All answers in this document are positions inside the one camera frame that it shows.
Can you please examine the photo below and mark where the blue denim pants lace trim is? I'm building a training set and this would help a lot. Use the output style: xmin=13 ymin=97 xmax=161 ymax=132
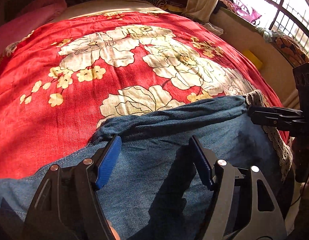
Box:
xmin=0 ymin=90 xmax=292 ymax=239

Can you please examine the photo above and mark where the patterned orange cushion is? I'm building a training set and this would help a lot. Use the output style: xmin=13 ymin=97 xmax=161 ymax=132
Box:
xmin=275 ymin=35 xmax=309 ymax=67

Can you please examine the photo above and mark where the yellow box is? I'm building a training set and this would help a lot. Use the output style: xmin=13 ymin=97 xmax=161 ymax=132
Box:
xmin=242 ymin=50 xmax=263 ymax=70

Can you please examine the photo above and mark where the window with metal bars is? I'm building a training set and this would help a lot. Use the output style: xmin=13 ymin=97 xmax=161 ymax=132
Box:
xmin=234 ymin=0 xmax=309 ymax=57

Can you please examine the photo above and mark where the red floral blanket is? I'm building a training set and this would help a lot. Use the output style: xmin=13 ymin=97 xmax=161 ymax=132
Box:
xmin=0 ymin=11 xmax=282 ymax=179

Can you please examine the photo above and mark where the beige bed sheet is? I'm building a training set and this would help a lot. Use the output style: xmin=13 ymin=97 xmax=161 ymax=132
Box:
xmin=50 ymin=0 xmax=166 ymax=23

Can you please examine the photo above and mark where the pink quilt roll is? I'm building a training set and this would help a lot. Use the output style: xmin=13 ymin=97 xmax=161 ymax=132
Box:
xmin=0 ymin=0 xmax=67 ymax=56

